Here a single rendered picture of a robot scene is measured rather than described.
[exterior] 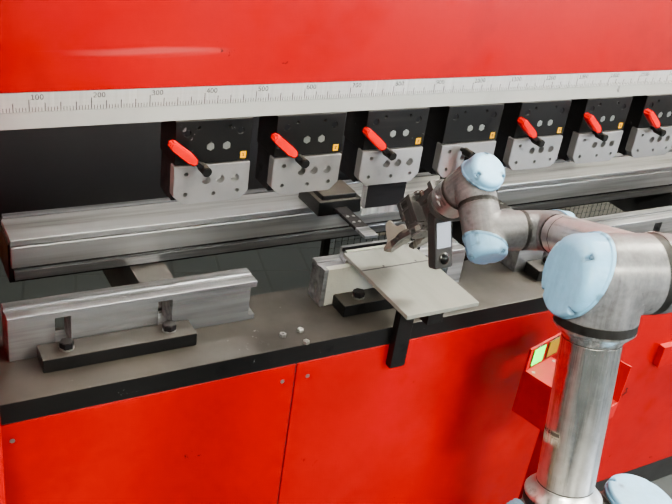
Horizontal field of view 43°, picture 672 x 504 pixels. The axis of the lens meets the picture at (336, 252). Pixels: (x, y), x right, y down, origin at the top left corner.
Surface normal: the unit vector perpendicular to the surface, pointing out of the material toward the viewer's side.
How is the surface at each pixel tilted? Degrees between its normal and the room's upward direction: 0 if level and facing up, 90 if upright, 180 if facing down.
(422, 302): 0
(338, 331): 0
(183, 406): 90
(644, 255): 34
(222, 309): 90
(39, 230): 0
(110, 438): 90
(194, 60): 90
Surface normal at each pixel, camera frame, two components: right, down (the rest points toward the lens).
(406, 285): 0.13, -0.87
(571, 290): -0.94, -0.13
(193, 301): 0.47, 0.47
